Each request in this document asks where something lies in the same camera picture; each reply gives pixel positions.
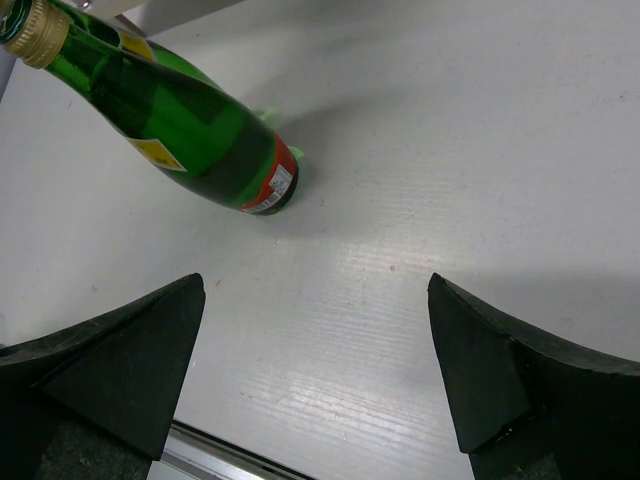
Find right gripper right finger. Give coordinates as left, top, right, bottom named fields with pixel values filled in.
left=428, top=274, right=639, bottom=479

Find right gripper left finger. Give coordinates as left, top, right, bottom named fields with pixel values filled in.
left=1, top=273, right=205, bottom=479

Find green glass bottle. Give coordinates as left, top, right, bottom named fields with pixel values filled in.
left=1, top=1, right=299, bottom=215
left=0, top=0, right=306, bottom=161

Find aluminium frame rail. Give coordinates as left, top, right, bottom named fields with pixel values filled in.
left=147, top=420, right=311, bottom=480

